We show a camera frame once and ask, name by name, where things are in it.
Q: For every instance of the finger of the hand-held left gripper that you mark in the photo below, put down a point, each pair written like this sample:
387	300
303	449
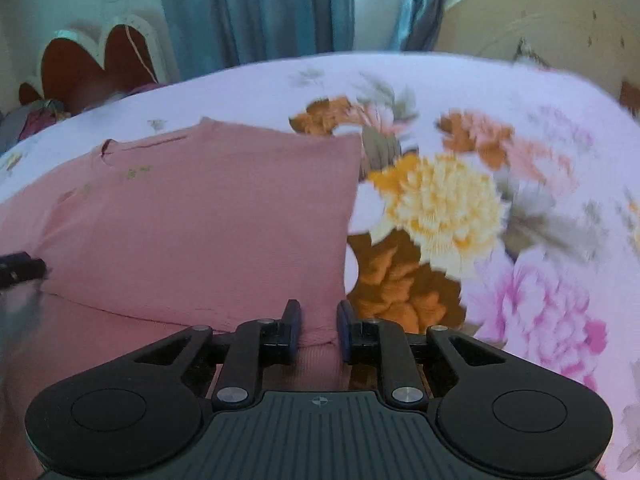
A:
20	267

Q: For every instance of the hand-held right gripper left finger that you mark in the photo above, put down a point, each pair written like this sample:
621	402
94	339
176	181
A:
293	332

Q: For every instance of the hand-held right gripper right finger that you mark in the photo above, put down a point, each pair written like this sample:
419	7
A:
344	332

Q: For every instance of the pink shirt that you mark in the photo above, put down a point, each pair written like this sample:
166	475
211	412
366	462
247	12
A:
200	230

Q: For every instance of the pile of dark clothes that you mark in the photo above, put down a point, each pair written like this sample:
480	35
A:
35	120

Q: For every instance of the floral bed sheet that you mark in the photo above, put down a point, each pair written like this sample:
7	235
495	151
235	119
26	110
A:
500	185

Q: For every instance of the wide blue curtain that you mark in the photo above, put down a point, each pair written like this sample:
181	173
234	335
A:
250	5

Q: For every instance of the white patterned pillow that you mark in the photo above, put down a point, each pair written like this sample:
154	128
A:
530	55

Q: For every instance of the narrow blue curtain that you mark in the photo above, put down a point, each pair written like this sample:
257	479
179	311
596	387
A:
424	5

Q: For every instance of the orange pillow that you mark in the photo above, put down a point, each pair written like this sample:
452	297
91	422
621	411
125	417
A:
631	97

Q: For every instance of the cream round headboard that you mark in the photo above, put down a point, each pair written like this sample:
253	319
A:
540	15

